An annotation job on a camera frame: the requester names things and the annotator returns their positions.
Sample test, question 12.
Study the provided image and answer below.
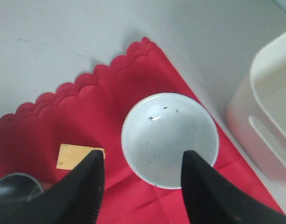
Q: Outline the red scalloped table cloth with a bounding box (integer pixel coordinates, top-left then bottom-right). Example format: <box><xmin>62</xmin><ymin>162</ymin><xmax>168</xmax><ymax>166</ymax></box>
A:
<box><xmin>0</xmin><ymin>36</ymin><xmax>285</xmax><ymax>224</ymax></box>

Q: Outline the yellow cheese wedge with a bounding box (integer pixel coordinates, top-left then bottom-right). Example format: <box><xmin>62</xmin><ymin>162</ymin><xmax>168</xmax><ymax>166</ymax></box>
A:
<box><xmin>56</xmin><ymin>144</ymin><xmax>106</xmax><ymax>170</ymax></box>

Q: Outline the stainless steel cup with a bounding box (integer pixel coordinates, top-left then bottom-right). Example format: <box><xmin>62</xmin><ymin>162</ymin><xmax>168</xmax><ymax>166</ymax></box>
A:
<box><xmin>0</xmin><ymin>173</ymin><xmax>44</xmax><ymax>216</ymax></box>

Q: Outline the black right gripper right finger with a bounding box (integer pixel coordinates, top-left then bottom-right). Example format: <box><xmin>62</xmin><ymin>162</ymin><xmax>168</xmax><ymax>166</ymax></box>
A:
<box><xmin>181</xmin><ymin>150</ymin><xmax>286</xmax><ymax>224</ymax></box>

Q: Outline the white ceramic bowl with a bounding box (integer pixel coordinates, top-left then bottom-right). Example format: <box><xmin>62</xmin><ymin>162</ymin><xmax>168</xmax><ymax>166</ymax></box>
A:
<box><xmin>121</xmin><ymin>92</ymin><xmax>220</xmax><ymax>189</ymax></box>

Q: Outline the cream plastic storage bin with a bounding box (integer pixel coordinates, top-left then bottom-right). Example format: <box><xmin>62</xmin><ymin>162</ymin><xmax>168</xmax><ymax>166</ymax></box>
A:
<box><xmin>227</xmin><ymin>32</ymin><xmax>286</xmax><ymax>190</ymax></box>

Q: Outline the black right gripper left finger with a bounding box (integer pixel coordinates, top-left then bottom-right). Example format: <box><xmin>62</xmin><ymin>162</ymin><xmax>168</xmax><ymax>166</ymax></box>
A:
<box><xmin>0</xmin><ymin>150</ymin><xmax>105</xmax><ymax>224</ymax></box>

